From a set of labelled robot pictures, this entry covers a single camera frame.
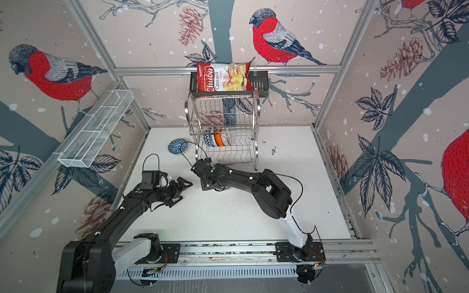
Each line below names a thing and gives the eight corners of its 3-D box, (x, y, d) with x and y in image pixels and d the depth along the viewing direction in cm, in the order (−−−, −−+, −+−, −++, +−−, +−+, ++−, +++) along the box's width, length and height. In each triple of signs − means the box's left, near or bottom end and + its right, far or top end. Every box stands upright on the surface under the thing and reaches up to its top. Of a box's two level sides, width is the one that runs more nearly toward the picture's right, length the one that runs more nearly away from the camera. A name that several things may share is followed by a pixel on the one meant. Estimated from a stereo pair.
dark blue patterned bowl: (167, 150, 110) (165, 146, 106) (177, 140, 115) (176, 136, 112) (181, 157, 107) (179, 152, 103) (191, 146, 112) (189, 141, 109)
